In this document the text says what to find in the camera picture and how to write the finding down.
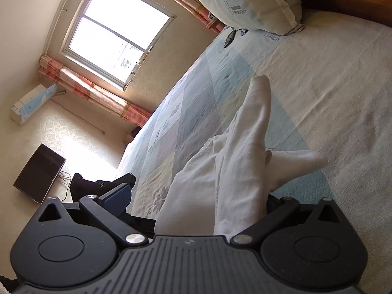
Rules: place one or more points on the white long-sleeve shirt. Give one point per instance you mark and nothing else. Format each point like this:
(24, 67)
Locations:
(242, 159)

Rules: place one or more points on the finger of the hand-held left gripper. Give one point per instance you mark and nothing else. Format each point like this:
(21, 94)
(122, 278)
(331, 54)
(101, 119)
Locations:
(127, 180)
(142, 225)

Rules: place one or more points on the black phone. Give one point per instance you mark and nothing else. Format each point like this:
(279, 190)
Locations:
(229, 38)

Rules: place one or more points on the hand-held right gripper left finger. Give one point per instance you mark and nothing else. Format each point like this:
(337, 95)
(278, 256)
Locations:
(118, 197)

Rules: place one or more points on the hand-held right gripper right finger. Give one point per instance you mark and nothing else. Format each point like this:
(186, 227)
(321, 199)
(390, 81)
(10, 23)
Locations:
(284, 209)

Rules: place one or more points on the dark low cabinet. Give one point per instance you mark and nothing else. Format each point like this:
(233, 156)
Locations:
(134, 135)

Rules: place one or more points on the large pastel printed pillow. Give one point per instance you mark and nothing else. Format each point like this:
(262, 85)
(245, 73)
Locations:
(245, 0)

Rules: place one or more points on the white air conditioner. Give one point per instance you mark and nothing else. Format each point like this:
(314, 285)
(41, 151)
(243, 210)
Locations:
(32, 104)

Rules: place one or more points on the black wall television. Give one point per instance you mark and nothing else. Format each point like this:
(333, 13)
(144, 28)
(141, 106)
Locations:
(39, 173)

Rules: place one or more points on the window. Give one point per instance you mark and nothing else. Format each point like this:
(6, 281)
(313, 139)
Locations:
(116, 30)

